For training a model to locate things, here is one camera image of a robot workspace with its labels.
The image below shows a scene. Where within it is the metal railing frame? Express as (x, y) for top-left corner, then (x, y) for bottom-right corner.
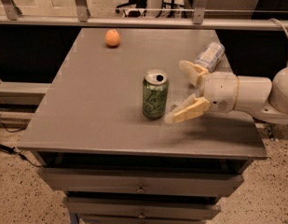
(0, 0), (288, 30)

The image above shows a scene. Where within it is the black floor cable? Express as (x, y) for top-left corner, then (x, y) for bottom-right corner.
(0, 143), (42, 168)

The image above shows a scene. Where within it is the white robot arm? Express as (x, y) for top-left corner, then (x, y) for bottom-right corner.
(165, 60), (288, 125)

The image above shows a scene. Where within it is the grey drawer cabinet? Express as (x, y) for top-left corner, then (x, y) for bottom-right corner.
(20, 28), (267, 224)

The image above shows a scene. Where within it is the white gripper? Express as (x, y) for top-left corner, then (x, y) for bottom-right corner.
(164, 60), (239, 124)

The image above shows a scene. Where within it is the green soda can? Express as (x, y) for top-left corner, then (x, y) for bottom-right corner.
(143, 69), (169, 119)

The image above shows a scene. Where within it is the clear plastic water bottle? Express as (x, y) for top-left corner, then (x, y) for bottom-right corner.
(194, 42), (225, 73)

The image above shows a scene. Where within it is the orange fruit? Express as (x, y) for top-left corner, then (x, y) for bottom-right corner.
(105, 29), (120, 47)

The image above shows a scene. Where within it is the black office chair base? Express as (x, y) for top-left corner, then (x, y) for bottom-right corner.
(115, 0), (147, 18)

